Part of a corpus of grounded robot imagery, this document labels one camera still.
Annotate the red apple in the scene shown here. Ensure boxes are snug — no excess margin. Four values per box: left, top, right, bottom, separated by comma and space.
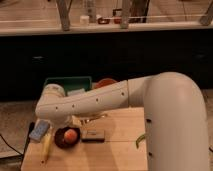
64, 129, 78, 144

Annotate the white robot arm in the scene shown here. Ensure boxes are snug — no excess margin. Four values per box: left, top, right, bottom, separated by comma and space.
35, 72, 210, 171

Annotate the orange bowl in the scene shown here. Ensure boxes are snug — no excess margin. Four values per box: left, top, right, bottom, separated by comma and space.
94, 78, 117, 89

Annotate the dark purple bowl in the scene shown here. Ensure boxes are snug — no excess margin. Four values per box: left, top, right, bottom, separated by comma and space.
54, 127, 80, 149

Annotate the green plastic bin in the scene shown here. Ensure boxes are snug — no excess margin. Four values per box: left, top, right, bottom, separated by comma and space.
44, 76, 92, 93

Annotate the dark rectangular block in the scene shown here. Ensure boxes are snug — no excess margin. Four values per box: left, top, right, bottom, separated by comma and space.
81, 130, 105, 142

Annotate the green curved vegetable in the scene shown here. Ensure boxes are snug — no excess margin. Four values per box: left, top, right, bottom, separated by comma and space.
135, 134, 146, 149

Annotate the white cup on shelf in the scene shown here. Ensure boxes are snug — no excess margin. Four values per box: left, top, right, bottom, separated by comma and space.
80, 15, 90, 26

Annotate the blue sponge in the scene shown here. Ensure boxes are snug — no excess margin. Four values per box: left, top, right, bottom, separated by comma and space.
29, 120, 50, 142

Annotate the yellow banana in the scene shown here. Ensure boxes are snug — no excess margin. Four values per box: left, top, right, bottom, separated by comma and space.
41, 129, 53, 164

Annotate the grey metal post centre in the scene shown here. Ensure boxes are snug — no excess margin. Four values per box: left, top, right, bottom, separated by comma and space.
120, 0, 131, 29

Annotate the grey metal post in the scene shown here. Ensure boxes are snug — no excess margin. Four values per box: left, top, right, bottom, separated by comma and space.
56, 0, 70, 31
120, 0, 131, 29

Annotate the black cable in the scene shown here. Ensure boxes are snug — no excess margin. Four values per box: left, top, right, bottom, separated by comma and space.
0, 121, 36, 168

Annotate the grey metal post left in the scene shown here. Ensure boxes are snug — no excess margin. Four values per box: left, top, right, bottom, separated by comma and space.
56, 0, 70, 31

